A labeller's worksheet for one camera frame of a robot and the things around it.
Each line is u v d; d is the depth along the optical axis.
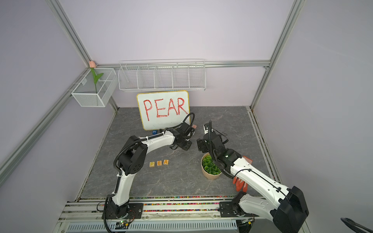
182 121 0.81
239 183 0.80
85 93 0.77
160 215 0.74
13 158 0.52
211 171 0.75
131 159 0.54
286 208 0.38
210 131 0.66
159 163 0.89
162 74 0.97
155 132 1.05
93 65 0.89
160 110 0.99
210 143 0.56
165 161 0.89
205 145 0.70
